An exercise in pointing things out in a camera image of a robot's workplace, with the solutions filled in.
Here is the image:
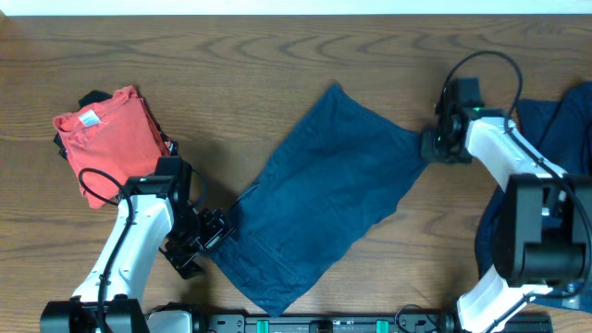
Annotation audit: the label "navy blue garment pile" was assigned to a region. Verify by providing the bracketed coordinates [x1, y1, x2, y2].
[475, 81, 592, 314]

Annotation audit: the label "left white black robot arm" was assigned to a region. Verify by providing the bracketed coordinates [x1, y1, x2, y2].
[40, 176, 235, 332]

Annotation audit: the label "folded black printed garment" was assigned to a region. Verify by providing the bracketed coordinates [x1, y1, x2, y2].
[53, 90, 179, 160]

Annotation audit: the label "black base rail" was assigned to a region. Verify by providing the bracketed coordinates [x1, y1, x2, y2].
[147, 302, 554, 333]

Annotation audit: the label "folded red t-shirt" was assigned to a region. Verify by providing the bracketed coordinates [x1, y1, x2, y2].
[53, 86, 168, 184]

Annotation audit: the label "navy blue shorts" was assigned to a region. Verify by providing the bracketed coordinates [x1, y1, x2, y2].
[211, 83, 426, 317]

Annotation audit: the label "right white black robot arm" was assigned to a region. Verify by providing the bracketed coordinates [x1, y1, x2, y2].
[421, 104, 591, 332]

